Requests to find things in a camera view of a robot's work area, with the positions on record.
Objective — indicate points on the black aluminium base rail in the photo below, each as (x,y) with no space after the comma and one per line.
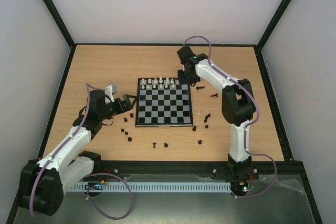
(214,170)

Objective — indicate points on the left circuit board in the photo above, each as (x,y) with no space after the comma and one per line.
(101,185)

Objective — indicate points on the light blue slotted cable duct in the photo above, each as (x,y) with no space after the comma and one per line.
(160,187)

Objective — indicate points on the black piece right tall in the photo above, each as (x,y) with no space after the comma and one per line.
(208,116)

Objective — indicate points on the right black frame post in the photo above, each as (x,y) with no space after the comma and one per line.
(273,23)

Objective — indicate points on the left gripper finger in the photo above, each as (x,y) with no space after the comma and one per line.
(127,96)
(131,103)

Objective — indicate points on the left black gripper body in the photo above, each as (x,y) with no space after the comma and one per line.
(120,108)

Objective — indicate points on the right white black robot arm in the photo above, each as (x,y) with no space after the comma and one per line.
(238,103)

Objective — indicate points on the black and silver chessboard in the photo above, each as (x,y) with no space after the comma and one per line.
(163,107)

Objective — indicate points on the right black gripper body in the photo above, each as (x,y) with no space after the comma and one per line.
(187,76)

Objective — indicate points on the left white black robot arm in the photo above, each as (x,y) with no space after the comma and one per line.
(43,183)

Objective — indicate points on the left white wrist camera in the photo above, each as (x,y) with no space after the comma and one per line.
(109,91)

